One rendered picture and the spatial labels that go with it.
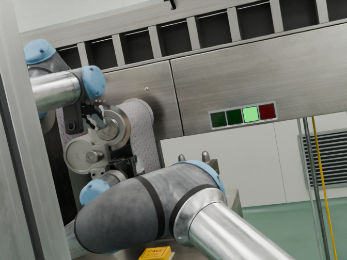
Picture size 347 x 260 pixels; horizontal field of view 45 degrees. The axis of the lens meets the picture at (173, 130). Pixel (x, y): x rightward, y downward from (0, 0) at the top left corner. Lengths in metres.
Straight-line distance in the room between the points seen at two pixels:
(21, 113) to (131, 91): 1.43
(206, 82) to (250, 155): 2.46
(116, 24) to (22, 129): 1.46
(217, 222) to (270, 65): 0.97
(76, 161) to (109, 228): 0.74
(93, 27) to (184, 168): 1.07
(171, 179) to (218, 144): 3.28
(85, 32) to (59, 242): 1.51
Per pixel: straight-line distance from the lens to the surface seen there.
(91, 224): 0.73
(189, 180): 0.73
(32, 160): 0.26
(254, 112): 1.57
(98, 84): 0.98
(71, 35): 1.77
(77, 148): 1.43
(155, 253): 1.16
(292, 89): 1.57
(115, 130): 1.34
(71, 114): 1.20
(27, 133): 0.26
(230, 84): 1.58
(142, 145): 1.45
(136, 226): 0.70
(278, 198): 4.10
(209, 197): 0.71
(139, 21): 1.67
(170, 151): 4.12
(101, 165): 1.36
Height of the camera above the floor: 1.36
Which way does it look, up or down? 6 degrees down
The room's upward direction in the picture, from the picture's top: 11 degrees counter-clockwise
